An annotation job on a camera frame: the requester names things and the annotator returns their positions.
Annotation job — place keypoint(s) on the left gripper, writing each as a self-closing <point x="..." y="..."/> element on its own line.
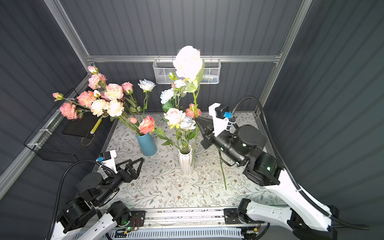
<point x="128" y="178"/>

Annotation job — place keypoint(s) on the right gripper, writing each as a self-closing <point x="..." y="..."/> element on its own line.
<point x="206" y="134"/>

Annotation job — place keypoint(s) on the coral spray rose stem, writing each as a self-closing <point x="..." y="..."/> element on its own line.
<point x="193" y="111"/>

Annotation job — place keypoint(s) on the pale blue white rose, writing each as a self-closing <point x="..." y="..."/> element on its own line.
<point x="187" y="133"/>

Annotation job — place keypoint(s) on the blue ceramic vase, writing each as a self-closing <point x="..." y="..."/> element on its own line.
<point x="147" y="145"/>

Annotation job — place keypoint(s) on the cream pink peony stem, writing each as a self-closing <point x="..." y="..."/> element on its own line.
<point x="174" y="118"/>

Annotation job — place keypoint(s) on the white ribbed vase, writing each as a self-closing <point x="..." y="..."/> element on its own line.
<point x="186" y="162"/>

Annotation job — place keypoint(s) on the coral red rose stem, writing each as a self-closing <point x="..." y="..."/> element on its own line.
<point x="147" y="126"/>

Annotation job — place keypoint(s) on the cream double peony stem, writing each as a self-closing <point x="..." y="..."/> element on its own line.
<point x="114" y="109"/>

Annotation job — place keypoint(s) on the peach red-edged rose stem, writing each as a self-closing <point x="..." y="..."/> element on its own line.
<point x="222" y="169"/>

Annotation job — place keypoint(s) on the large white peony stem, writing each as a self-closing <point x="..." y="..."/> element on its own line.
<point x="190" y="68"/>

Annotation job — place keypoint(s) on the single pink rose stem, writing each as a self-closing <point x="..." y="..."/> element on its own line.
<point x="132" y="109"/>

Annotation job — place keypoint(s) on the pink spray rose stem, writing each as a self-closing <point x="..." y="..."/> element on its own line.
<point x="74" y="109"/>

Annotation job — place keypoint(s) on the pink multi-bloom rose stem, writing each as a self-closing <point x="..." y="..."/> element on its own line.
<point x="97" y="80"/>

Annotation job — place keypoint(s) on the white green flower stem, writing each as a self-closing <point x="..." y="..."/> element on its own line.
<point x="171" y="98"/>

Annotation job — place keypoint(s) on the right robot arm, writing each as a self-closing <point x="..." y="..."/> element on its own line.
<point x="245" y="148"/>

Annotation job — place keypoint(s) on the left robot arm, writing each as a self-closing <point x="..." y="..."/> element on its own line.
<point x="93" y="191"/>

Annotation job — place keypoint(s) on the floral table mat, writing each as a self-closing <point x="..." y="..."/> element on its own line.
<point x="161" y="183"/>

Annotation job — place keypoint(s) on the yellow marker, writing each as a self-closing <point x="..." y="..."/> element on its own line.
<point x="95" y="127"/>

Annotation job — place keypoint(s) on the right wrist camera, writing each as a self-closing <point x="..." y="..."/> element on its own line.
<point x="219" y="113"/>

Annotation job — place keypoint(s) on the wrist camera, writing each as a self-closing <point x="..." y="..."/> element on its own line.
<point x="108" y="159"/>
<point x="219" y="113"/>

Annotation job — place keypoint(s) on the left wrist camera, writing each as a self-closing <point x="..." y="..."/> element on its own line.
<point x="108" y="159"/>

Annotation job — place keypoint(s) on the white wire basket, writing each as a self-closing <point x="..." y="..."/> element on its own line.
<point x="211" y="73"/>

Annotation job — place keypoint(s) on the black wire basket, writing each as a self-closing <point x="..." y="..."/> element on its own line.
<point x="58" y="139"/>

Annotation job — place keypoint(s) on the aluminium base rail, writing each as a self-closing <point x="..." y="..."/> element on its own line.
<point x="186" y="217"/>

